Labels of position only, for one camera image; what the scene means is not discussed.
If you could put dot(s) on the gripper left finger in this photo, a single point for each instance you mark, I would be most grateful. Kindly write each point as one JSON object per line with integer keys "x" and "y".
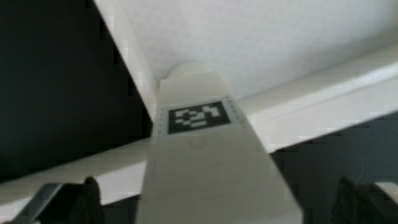
{"x": 64, "y": 204}

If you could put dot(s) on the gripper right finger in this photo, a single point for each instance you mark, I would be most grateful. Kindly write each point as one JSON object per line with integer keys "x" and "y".
{"x": 366, "y": 203}

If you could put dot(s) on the white desk leg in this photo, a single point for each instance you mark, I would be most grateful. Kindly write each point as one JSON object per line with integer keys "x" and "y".
{"x": 212, "y": 180}

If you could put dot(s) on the white desk top tray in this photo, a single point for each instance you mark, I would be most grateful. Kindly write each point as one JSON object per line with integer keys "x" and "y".
{"x": 87, "y": 48}

